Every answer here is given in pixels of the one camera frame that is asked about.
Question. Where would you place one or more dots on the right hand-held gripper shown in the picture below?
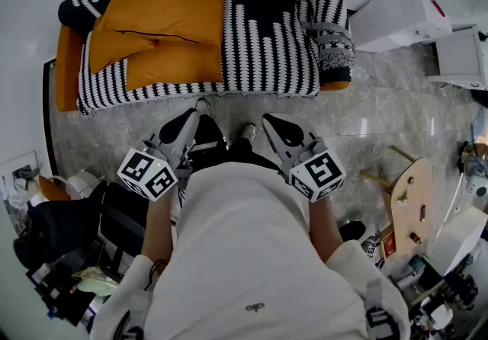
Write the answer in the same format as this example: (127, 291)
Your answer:
(318, 176)

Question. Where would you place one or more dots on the person's left forearm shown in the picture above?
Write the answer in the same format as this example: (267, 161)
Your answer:
(158, 228)

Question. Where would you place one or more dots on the small green item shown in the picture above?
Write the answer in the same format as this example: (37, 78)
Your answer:
(403, 198)

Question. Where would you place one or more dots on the white round roll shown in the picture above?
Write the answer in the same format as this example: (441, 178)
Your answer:
(82, 184)

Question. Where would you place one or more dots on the small dark item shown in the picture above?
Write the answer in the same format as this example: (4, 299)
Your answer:
(422, 213)

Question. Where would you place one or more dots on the wooden side table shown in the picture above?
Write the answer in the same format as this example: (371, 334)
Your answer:
(411, 197)

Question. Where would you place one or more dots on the red box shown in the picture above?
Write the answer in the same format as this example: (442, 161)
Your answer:
(389, 246)

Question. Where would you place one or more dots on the person's right forearm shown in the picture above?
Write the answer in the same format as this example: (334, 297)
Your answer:
(324, 231)

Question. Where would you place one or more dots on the black waist device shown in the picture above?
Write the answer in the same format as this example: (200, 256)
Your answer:
(204, 146)

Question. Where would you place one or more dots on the small red bottle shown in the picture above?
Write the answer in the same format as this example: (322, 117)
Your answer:
(415, 238)

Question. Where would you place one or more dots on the person's left shoe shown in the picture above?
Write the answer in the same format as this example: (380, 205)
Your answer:
(203, 106)

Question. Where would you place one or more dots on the person's right shoe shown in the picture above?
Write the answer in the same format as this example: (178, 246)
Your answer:
(248, 132)

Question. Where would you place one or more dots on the white box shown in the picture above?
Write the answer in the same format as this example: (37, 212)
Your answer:
(457, 239)

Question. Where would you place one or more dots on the white round camera device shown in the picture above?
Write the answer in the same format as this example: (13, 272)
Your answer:
(476, 182)

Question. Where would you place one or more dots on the white sink cabinet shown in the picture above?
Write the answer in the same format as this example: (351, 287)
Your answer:
(457, 56)

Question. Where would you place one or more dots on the black white patterned sofa cover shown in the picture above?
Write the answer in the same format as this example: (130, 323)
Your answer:
(259, 45)

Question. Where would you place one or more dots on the dark equipment pile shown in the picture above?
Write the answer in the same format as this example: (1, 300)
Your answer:
(450, 292)

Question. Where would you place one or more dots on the orange bag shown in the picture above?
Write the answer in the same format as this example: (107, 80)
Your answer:
(53, 190)

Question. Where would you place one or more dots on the person's black trousers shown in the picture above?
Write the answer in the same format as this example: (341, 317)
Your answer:
(236, 155)

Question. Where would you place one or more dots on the person's shoe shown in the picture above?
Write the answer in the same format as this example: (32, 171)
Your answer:
(248, 132)
(203, 106)

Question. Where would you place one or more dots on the orange sofa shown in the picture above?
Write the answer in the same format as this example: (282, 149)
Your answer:
(68, 71)

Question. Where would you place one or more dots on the black-framed board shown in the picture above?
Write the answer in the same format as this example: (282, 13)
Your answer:
(47, 117)

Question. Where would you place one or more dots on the black bag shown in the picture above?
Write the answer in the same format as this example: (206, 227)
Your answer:
(57, 228)

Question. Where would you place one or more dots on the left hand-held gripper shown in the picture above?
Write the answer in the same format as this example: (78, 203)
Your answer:
(146, 174)

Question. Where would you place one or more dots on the black case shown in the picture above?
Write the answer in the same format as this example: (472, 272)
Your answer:
(124, 224)

